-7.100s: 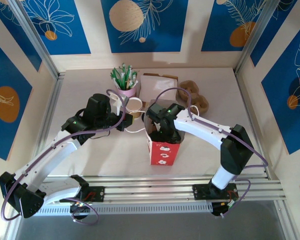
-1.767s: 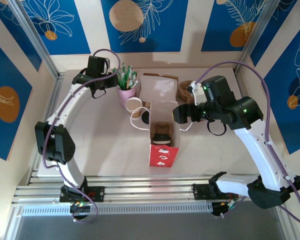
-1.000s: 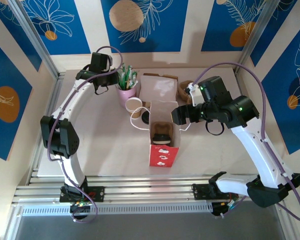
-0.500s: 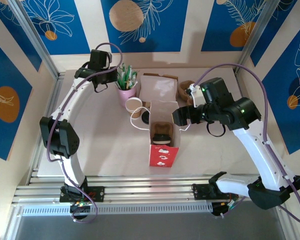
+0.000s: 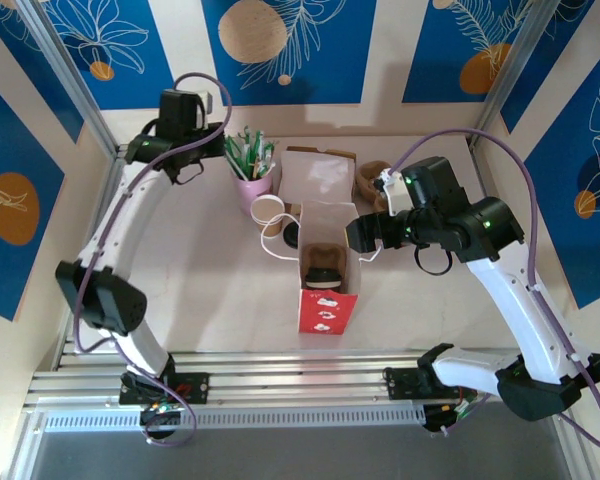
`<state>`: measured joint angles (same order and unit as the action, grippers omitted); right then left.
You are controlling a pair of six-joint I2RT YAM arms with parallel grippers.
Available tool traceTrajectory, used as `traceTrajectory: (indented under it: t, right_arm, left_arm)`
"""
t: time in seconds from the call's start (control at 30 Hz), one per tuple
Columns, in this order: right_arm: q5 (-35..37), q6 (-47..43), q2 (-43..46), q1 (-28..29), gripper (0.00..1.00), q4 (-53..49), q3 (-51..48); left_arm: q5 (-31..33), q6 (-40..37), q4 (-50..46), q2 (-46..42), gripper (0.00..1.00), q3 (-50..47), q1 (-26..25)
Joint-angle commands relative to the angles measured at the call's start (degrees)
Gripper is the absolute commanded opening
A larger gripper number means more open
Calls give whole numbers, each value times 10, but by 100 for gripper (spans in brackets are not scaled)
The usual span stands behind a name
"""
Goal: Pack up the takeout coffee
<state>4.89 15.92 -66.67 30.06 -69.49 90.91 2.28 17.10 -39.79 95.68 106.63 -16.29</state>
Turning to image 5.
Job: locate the pink cup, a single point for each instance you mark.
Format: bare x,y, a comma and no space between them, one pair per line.
252,195

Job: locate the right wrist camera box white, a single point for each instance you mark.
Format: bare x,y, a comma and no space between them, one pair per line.
396,195

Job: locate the black plastic cup lid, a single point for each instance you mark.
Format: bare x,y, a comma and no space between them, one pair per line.
324,275

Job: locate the kraft paper cup stack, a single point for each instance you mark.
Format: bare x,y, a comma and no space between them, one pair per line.
267,210

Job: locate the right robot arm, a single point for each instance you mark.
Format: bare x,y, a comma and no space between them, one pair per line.
520,300

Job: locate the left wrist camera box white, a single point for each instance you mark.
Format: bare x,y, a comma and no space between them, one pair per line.
206,102

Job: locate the aluminium frame post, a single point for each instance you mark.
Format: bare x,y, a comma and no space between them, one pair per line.
75,80
506,75

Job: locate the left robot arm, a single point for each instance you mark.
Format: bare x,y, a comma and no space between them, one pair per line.
125,225

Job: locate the white paper napkins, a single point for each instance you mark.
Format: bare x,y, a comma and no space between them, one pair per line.
315,175

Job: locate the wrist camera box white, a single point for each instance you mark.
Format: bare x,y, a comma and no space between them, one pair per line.
206,102
396,195

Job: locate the cardboard napkin box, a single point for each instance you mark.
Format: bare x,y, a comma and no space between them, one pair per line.
340,154

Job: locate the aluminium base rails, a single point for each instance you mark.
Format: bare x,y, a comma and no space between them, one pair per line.
300,380

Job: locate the red white paper bag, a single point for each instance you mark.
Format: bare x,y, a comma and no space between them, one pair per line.
327,312

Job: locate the pulp cup carrier stack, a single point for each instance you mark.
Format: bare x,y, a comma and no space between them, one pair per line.
367,180

